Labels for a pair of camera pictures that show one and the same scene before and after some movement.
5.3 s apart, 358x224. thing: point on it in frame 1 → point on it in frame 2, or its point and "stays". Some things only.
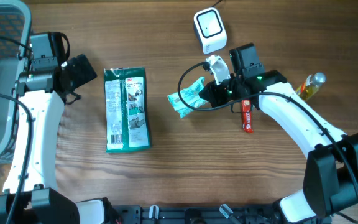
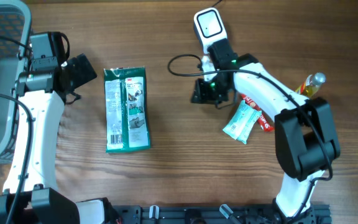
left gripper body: x=81 y=73 stays
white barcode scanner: x=210 y=29 stays
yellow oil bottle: x=311 y=84 stays
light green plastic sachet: x=191 y=96 → x=242 y=122
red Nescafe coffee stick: x=247 y=116 → x=263 y=123
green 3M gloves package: x=126 y=107 stays
